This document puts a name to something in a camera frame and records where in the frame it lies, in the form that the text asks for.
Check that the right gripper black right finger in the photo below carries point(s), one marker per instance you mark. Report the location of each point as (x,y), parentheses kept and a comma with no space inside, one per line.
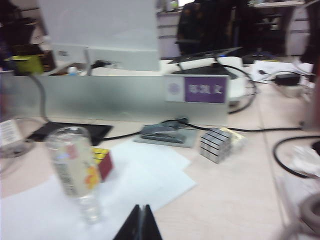
(151,230)

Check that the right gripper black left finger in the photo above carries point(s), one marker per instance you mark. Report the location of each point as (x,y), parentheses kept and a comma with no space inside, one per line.
(130,230)

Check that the clear plastic bottle yellow label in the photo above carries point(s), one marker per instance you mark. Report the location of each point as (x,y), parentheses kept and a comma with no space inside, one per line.
(72,165)

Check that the blue Rubik's cube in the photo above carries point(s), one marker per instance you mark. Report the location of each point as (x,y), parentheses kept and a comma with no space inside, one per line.
(106,165)

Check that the white paper sheet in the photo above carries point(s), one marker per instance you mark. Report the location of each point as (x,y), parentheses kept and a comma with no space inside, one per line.
(150,157)
(37,212)

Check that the grey stapler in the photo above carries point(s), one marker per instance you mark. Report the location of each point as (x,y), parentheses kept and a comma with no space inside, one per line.
(160,132)

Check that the grey flat pad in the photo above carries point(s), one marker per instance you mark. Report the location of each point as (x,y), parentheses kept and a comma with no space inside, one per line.
(191,138)

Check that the black flat desk pad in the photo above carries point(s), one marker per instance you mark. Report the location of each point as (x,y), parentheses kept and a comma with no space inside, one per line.
(100,131)

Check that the silver mirror cube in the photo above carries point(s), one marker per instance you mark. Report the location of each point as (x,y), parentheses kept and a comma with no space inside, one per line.
(215,145)

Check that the frosted glass partition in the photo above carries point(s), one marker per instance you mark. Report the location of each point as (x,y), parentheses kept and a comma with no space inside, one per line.
(100,97)

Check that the purple and white nameplate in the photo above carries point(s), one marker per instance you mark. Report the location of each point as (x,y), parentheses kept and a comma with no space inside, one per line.
(202,88)

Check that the grey round roll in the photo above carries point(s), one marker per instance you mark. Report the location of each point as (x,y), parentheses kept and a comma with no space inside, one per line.
(308,207)

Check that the black open laptop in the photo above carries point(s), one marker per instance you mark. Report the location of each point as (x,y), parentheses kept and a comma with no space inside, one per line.
(205,56)

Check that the yellow-green box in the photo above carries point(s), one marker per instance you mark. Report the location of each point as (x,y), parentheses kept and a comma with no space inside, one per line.
(25,65)

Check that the black power adapter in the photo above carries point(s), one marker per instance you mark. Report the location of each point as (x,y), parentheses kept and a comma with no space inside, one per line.
(287,79)

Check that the white board panel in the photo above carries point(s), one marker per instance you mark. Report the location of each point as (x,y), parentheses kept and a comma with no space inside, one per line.
(100,25)

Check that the black office chair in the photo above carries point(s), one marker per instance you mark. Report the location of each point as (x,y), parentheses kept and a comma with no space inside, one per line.
(205,25)

